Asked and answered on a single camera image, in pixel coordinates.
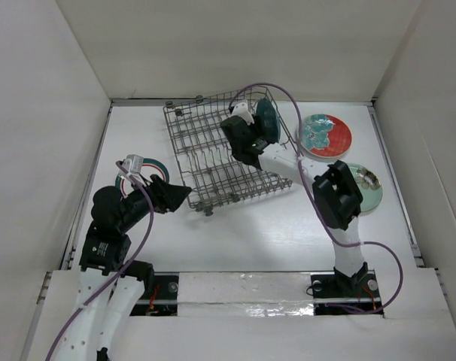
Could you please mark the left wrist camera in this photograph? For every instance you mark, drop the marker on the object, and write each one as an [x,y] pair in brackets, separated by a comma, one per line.
[133,163]

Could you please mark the red and teal floral plate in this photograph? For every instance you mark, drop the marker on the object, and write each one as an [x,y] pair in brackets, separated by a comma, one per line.
[324,136]

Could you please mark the light green floral plate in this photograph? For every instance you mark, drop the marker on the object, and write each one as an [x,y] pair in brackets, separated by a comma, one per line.
[369,186]

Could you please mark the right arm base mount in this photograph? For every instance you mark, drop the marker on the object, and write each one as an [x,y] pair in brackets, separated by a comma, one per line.
[329,299]

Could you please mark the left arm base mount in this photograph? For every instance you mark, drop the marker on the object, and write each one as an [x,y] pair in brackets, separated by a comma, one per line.
[161,300]

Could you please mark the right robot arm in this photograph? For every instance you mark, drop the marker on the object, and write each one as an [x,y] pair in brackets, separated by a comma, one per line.
[331,189]

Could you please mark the dark teal scalloped plate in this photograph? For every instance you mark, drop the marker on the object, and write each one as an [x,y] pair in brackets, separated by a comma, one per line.
[268,120]

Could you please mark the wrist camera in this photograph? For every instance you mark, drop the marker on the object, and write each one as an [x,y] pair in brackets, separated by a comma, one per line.
[243,110]
[133,163]

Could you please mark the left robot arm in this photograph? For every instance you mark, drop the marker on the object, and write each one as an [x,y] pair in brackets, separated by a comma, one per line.
[111,282]

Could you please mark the grey wire dish rack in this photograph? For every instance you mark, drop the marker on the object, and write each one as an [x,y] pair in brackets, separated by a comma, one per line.
[204,156]

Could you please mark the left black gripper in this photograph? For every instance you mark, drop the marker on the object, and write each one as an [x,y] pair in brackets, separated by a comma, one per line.
[166,195]

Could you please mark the white plate with green rim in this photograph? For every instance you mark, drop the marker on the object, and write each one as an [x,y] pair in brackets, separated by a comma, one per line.
[149,167]

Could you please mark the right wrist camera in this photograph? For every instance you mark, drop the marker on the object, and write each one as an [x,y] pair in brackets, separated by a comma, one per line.
[243,110]

